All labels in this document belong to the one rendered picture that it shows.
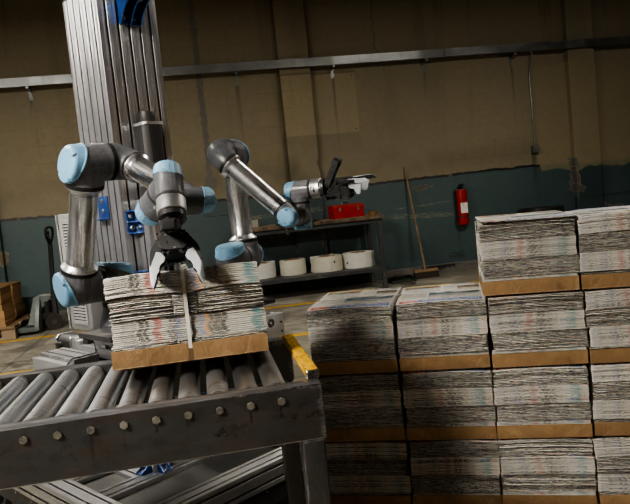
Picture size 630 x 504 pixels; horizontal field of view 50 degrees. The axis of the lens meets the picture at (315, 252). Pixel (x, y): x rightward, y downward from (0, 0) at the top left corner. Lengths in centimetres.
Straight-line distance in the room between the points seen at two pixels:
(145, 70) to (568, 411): 190
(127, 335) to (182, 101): 728
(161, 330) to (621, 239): 136
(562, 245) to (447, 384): 56
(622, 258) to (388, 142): 712
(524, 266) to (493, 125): 757
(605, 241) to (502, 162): 754
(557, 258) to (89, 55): 178
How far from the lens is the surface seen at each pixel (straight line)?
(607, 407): 229
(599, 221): 219
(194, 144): 878
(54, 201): 892
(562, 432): 230
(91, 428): 147
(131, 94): 264
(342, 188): 258
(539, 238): 217
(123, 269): 233
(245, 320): 167
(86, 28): 272
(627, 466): 237
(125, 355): 169
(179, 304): 167
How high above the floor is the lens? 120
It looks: 5 degrees down
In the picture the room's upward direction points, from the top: 6 degrees counter-clockwise
